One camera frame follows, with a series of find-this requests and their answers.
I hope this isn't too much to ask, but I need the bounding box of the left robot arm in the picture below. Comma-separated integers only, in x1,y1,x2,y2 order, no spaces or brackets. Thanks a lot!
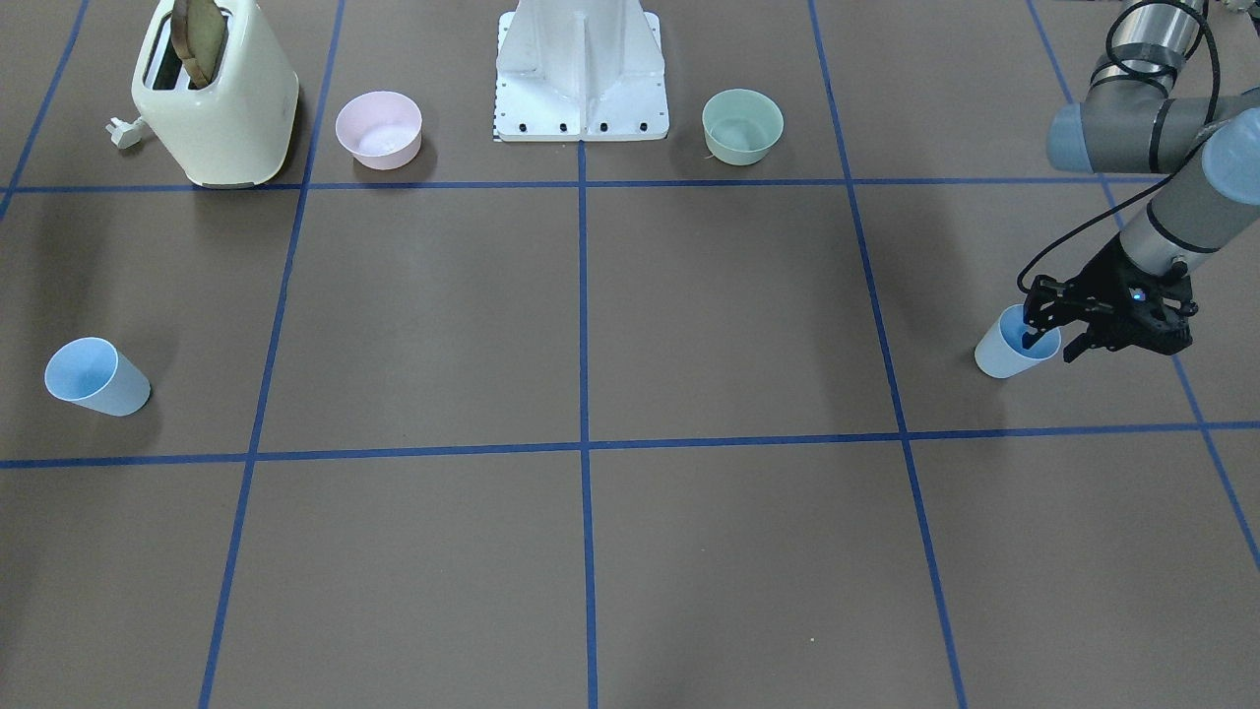
1017,1,1259,360

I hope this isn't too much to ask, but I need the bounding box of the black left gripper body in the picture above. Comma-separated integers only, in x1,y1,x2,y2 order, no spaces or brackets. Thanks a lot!
1068,237,1198,355

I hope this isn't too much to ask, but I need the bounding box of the green bowl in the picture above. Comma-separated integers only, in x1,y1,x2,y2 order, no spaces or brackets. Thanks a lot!
701,87,785,166

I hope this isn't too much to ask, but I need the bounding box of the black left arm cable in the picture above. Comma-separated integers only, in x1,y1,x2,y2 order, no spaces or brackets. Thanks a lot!
1016,0,1222,296

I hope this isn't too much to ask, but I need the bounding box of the blue cup near right arm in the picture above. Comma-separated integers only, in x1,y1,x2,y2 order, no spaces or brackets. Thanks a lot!
43,337,152,418

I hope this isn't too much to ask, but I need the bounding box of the toast slice in toaster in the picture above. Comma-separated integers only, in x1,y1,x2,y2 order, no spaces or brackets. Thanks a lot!
170,0,226,89

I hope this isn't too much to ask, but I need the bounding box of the pink bowl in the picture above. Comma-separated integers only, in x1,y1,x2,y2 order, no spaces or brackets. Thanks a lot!
334,91,423,170

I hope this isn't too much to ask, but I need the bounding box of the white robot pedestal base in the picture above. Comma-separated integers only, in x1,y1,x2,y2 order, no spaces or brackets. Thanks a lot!
491,1,670,144

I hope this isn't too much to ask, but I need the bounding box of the cream toaster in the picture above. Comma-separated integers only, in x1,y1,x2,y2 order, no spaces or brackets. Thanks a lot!
130,1,300,189

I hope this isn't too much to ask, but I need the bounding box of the white toaster plug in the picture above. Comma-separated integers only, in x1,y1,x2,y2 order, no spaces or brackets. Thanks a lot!
106,117,149,150

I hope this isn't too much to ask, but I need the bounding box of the blue cup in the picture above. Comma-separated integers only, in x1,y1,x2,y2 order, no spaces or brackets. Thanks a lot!
974,302,1062,380

